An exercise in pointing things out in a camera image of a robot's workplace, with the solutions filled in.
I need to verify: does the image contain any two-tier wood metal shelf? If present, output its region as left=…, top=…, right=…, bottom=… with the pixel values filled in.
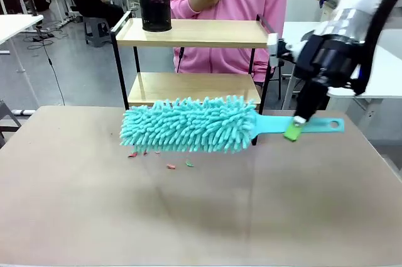
left=109, top=10, right=283, bottom=147

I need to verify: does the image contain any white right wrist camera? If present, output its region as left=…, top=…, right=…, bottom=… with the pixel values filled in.
left=266, top=33, right=312, bottom=67

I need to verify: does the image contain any white side table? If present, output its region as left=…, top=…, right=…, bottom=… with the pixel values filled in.
left=0, top=14, right=44, bottom=73

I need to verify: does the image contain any black cord with switch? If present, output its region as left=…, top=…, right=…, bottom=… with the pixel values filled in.
left=177, top=46, right=186, bottom=74

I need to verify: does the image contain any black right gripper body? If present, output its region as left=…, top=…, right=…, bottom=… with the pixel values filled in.
left=295, top=33, right=366, bottom=90

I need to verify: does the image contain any grey chair frame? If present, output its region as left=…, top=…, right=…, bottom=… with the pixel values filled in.
left=0, top=99, right=23, bottom=150

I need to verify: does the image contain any person in pink jacket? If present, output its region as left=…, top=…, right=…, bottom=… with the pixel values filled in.
left=153, top=0, right=290, bottom=84

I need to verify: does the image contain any black floor cable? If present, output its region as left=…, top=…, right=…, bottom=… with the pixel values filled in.
left=27, top=26, right=66, bottom=106

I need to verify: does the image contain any grey plastic stool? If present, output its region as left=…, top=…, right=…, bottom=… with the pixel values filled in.
left=82, top=15, right=111, bottom=48

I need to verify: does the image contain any black mesh cylinder can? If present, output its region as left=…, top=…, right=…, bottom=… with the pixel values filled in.
left=138, top=0, right=173, bottom=33

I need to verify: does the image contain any teal chenille duster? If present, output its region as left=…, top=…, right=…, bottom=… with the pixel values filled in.
left=119, top=95, right=345, bottom=155

